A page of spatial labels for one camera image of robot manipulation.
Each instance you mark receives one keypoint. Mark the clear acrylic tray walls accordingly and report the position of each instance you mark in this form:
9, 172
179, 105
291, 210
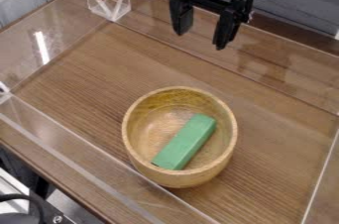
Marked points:
83, 57

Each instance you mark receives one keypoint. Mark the brown wooden bowl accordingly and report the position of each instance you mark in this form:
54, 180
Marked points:
151, 122

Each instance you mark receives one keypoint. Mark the black metal bracket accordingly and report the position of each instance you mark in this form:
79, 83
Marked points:
54, 215

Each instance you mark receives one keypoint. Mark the green rectangular block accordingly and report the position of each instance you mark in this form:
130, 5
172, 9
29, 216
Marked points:
186, 143

